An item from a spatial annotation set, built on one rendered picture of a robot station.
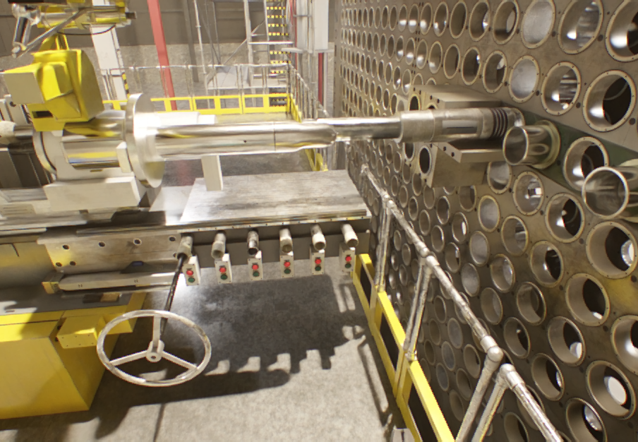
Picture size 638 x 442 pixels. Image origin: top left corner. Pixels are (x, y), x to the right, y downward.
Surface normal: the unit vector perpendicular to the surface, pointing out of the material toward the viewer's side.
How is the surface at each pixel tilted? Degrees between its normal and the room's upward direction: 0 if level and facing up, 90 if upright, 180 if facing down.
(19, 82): 90
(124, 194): 90
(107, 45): 90
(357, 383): 0
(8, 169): 90
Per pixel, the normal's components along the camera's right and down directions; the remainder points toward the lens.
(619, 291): -0.99, 0.07
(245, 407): 0.00, -0.87
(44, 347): 0.15, 0.50
